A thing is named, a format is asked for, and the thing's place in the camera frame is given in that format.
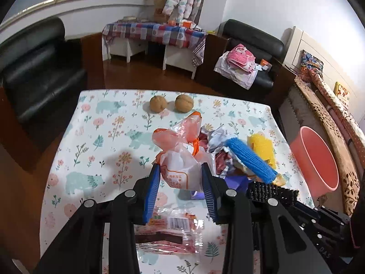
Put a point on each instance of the clear red snack wrapper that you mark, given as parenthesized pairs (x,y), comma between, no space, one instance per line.
(171,234)

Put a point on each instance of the pink cloth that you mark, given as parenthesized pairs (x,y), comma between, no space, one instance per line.
(239,55)

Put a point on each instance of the small yellow wrapper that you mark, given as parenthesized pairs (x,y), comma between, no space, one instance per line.
(279,179)

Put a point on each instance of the cardboard box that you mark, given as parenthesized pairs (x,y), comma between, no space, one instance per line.
(161,10)

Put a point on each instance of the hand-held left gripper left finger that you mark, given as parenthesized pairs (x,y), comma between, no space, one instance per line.
(151,197)

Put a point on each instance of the purple paper piece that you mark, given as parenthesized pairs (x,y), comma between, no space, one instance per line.
(236,181)

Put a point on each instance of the black armchair with clothes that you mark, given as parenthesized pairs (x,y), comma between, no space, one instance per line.
(256,37)

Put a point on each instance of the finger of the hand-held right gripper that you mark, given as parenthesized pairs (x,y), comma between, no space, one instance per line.
(265,191)

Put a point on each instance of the small orange box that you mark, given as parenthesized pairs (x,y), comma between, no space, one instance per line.
(266,64)

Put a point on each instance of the bench with plaid cloth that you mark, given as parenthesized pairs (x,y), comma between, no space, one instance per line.
(148,31)

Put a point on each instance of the white low table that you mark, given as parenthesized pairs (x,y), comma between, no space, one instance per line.
(176,60)

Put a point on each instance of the orange floral quilt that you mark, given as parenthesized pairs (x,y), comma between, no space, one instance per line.
(328,91)

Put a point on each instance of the white orange plastic bag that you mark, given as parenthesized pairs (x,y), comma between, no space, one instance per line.
(176,162)

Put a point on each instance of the yellow floral pillow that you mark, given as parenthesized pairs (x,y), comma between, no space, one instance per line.
(341,92)

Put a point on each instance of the white orange carton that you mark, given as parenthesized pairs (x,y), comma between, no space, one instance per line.
(188,23)

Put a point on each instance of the pink plastic bucket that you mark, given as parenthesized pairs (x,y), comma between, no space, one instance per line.
(313,159)

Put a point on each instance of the empty black leather armchair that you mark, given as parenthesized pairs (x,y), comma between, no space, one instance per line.
(37,71)

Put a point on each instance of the crumpled silver foil wrapper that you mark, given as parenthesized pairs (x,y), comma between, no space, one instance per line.
(218,139)

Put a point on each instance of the walnut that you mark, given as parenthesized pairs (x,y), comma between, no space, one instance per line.
(158,104)
(184,103)

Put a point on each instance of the brown wooden side cabinet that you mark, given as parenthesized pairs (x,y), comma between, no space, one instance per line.
(211,57)
(282,82)
(91,47)

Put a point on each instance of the red foil wrapper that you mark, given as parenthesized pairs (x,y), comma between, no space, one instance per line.
(223,161)

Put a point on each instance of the colourful printed pillow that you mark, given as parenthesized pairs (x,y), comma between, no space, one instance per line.
(310,62)

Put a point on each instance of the yellow foam fruit net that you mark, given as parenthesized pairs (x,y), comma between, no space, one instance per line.
(262,145)

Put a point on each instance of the floral bear tablecloth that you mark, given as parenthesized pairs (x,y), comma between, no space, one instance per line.
(114,137)

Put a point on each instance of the white bed headboard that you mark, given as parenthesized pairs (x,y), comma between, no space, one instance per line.
(313,45)

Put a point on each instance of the blue foam fruit net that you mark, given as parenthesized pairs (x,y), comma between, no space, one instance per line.
(248,157)

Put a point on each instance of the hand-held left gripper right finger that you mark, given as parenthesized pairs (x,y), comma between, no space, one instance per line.
(210,199)

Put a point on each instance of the white printed cloth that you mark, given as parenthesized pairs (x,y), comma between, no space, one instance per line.
(242,77)

